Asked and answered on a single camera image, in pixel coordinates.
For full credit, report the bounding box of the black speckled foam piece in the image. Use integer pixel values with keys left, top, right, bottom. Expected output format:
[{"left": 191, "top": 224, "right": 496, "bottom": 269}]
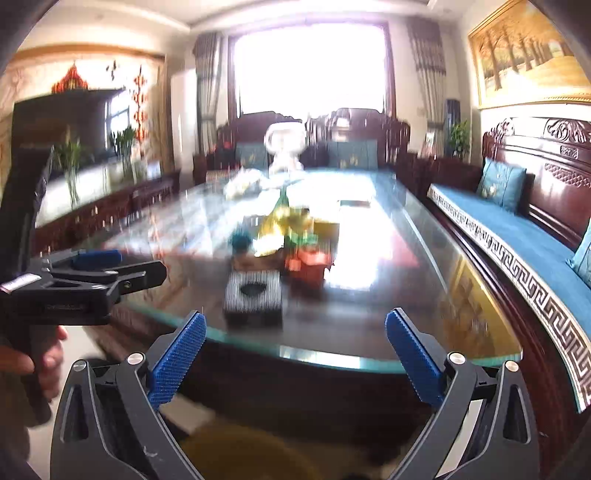
[{"left": 223, "top": 270, "right": 283, "bottom": 328}]

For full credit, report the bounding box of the green wrapper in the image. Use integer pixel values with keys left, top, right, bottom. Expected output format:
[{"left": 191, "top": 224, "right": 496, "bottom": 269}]
[{"left": 286, "top": 230, "right": 318, "bottom": 250}]

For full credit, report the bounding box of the yellow cellophane wrapper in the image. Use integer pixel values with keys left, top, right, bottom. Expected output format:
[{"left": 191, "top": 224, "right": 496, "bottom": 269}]
[{"left": 252, "top": 187, "right": 339, "bottom": 257}]

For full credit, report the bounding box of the person's left hand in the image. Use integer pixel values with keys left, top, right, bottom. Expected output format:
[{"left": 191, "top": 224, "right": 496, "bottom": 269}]
[{"left": 0, "top": 324, "right": 68, "bottom": 402}]

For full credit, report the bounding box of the dark wood tv cabinet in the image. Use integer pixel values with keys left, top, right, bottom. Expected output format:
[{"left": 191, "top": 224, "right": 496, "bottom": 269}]
[{"left": 32, "top": 165, "right": 180, "bottom": 256}]

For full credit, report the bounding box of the bamboo plant glass vase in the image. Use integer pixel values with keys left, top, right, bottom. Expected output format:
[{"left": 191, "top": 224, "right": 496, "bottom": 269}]
[{"left": 54, "top": 125, "right": 86, "bottom": 208}]

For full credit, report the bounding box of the black television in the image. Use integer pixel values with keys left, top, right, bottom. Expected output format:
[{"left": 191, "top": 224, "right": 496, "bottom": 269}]
[{"left": 11, "top": 89, "right": 123, "bottom": 162}]

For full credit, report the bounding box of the red chinese knot decoration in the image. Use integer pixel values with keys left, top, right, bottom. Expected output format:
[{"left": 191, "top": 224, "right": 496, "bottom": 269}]
[{"left": 132, "top": 67, "right": 147, "bottom": 144}]

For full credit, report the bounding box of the red orange wrapper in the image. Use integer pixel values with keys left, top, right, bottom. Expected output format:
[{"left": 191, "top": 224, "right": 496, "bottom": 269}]
[{"left": 286, "top": 248, "right": 334, "bottom": 288}]

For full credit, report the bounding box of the rosewood sofa blue cushion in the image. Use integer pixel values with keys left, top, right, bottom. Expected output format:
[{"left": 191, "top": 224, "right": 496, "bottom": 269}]
[{"left": 427, "top": 115, "right": 591, "bottom": 414}]

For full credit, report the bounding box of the white crumpled floral bag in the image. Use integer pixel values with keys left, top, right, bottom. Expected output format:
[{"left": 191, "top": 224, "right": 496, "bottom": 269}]
[{"left": 223, "top": 168, "right": 270, "bottom": 200}]

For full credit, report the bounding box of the teal embroidered pillow near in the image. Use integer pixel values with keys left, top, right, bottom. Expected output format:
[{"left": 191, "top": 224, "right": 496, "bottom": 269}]
[{"left": 568, "top": 221, "right": 591, "bottom": 287}]

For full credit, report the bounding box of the teal embroidered pillow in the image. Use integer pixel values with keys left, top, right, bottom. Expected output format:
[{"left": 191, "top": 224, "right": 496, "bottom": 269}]
[
  {"left": 568, "top": 221, "right": 591, "bottom": 287},
  {"left": 477, "top": 158, "right": 527, "bottom": 213}
]

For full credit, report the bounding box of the rosewood armchair left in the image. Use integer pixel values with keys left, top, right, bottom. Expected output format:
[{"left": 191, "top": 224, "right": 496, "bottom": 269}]
[{"left": 192, "top": 111, "right": 301, "bottom": 185}]

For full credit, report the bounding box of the rosewood armchair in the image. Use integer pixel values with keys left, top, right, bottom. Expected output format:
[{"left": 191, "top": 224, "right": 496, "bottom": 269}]
[
  {"left": 305, "top": 108, "right": 411, "bottom": 170},
  {"left": 192, "top": 111, "right": 301, "bottom": 185}
]

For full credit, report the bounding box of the teal embroidered pillow far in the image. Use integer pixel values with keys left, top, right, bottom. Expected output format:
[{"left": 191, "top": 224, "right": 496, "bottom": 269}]
[{"left": 477, "top": 158, "right": 527, "bottom": 213}]

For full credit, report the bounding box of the potted green plant corner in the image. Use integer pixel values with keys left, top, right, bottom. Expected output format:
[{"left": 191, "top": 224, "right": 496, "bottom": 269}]
[{"left": 448, "top": 120, "right": 471, "bottom": 160}]

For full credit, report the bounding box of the white robot toy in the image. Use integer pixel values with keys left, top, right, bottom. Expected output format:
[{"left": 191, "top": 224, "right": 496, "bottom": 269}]
[{"left": 263, "top": 121, "right": 308, "bottom": 176}]

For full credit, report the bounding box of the rosewood armchair right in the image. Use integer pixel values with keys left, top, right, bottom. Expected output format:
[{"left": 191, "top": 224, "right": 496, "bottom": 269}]
[{"left": 305, "top": 108, "right": 411, "bottom": 170}]

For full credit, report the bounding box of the gold framed tree painting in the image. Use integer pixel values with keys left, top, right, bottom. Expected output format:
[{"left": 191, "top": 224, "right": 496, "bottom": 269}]
[{"left": 468, "top": 1, "right": 590, "bottom": 109}]

